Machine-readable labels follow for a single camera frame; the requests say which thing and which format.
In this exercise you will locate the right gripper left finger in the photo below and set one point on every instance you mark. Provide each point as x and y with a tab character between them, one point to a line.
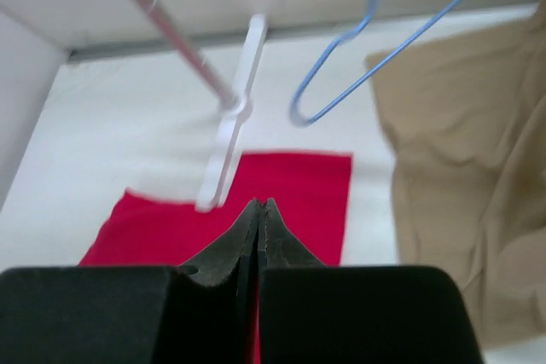
202	311

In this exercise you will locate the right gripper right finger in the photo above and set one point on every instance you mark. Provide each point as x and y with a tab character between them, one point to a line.
311	313

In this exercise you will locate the red t-shirt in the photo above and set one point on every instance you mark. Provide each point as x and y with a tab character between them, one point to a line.
310	190

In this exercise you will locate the white clothes rack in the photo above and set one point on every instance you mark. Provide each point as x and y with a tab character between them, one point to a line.
234	100

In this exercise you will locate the beige tank top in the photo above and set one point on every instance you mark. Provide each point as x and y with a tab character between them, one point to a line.
465	117

